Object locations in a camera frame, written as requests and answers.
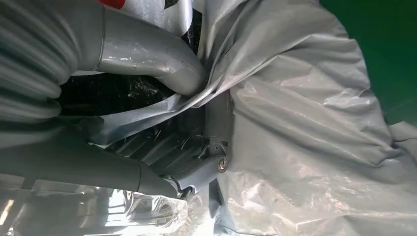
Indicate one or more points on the green conveyor belt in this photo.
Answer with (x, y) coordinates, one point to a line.
(384, 49)

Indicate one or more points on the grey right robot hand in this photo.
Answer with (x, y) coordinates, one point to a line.
(140, 52)

